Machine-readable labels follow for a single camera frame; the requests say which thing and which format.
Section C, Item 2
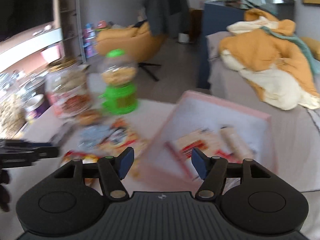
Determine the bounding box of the round rice cracker packet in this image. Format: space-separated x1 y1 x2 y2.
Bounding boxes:
165 129 232 160

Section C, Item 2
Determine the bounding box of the long rice cracker packet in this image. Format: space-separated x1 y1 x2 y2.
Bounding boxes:
220 126 254 160

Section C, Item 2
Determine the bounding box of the yellow snack packet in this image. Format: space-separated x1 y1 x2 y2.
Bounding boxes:
98 118 148 158

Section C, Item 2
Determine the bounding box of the glass jar of nuts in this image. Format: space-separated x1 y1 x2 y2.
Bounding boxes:
1 94 25 139

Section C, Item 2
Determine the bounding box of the blue white snack packet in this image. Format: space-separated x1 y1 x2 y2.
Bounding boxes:
79 125 111 151

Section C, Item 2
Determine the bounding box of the pink cardboard box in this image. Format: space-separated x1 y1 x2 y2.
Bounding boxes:
138 91 278 191

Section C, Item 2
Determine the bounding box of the purple paper cup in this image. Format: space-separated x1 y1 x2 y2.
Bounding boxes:
24 94 49 122

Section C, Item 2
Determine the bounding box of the small wrapped pastry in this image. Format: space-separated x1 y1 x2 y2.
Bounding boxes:
76 109 102 126

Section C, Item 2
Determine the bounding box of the large peanut jar red label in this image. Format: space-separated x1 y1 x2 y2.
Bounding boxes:
45 57 92 118

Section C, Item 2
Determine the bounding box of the green gumball candy dispenser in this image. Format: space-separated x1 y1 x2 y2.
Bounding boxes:
99 49 138 115

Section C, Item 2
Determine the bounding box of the orange cream blanket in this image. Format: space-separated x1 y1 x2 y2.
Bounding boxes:
219 9 319 111

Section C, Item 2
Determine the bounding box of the yellow armchair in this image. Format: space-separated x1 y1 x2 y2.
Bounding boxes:
95 21 167 63

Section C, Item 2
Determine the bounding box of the dark hanging jacket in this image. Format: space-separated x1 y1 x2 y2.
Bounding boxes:
143 0 190 38

